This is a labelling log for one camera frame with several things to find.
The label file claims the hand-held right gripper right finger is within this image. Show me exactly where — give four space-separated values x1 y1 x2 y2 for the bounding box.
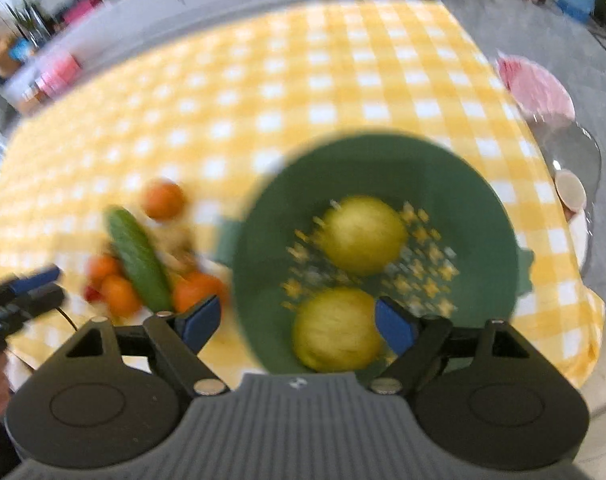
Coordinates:
370 296 540 395

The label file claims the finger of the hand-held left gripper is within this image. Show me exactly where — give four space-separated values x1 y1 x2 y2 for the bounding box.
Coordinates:
3 266 64 297
13 286 66 317

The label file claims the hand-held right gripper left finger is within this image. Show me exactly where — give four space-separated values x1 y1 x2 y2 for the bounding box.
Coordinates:
58 295 230 397

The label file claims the orange tangerine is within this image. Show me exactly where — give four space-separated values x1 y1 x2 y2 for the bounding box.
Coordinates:
172 271 229 313
142 180 188 221
100 275 144 318
87 255 121 283

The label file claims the yellow-green apple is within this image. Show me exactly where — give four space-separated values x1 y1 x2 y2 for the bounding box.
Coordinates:
319 196 411 277
291 287 386 373

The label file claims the green bowl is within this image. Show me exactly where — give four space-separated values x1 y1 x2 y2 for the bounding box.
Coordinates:
215 132 536 376

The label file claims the green cucumber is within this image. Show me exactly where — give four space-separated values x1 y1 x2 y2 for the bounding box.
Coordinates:
105 206 176 313

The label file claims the pink basket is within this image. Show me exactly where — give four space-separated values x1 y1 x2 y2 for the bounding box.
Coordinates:
33 55 81 96

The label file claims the white cup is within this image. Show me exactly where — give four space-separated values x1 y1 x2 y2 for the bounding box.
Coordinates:
553 169 588 211

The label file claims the yellow checked tablecloth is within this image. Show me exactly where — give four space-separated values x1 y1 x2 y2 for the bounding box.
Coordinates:
0 0 606 391

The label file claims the glass side table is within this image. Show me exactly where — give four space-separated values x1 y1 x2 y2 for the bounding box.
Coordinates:
526 110 604 281

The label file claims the magenta box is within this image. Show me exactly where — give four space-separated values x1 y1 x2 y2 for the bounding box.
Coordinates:
63 0 104 23

